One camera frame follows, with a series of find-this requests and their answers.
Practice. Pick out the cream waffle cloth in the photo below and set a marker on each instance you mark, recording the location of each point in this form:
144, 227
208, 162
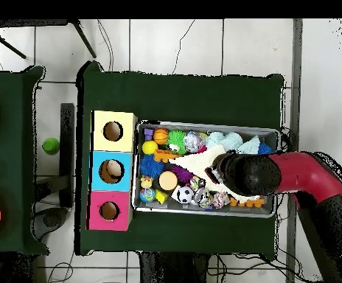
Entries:
194, 162

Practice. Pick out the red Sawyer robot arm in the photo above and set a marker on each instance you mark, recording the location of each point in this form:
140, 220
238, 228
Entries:
300, 174

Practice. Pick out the shallow mesh bin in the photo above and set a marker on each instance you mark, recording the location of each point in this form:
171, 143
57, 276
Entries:
188, 208

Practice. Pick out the wooden box with three holes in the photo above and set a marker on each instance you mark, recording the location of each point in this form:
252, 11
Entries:
100, 182

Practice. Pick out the orange building brick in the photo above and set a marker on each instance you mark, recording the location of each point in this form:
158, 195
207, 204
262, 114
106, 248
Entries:
162, 155

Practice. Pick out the green spiky ball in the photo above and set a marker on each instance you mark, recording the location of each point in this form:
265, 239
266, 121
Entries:
177, 138

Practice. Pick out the blue spiky ball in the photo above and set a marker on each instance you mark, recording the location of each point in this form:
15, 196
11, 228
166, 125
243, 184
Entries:
151, 166

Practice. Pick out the small orange basketball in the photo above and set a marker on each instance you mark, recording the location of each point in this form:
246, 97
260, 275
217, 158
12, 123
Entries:
161, 136

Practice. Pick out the yellow ball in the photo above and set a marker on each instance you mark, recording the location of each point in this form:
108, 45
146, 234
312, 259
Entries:
149, 147

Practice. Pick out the orange foam disc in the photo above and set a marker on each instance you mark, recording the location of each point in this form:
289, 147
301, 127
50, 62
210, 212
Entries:
168, 180

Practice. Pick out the small soccer ball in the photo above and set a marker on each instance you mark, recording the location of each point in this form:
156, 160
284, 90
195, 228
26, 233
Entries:
185, 194

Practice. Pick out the globe print ball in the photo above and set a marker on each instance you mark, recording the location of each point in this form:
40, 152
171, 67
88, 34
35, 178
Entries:
147, 195

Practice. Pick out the dark green table cloth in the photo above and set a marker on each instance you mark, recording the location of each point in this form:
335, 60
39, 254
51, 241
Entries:
182, 97

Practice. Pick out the mint green waffle cloth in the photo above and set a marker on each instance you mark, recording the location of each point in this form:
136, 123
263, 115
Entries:
230, 140

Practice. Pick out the black upright panel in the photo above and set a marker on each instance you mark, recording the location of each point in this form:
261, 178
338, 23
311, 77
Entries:
67, 153

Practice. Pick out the grey stand base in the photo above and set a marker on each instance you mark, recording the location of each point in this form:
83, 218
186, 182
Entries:
50, 221

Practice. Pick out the green cloth side table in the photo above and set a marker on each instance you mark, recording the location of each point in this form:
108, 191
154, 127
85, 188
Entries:
11, 147

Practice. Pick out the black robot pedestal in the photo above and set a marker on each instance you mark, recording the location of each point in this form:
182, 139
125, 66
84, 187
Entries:
171, 271

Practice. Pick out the black metal frame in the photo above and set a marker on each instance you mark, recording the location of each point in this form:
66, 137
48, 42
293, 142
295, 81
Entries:
83, 38

